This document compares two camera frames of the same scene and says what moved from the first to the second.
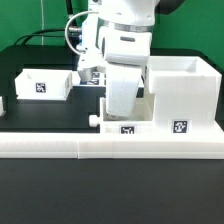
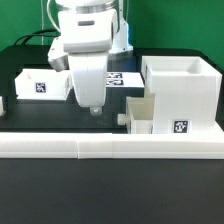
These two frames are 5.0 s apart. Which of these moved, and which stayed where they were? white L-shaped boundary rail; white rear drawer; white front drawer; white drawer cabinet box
Moved: white front drawer
Stayed: white drawer cabinet box; white L-shaped boundary rail; white rear drawer
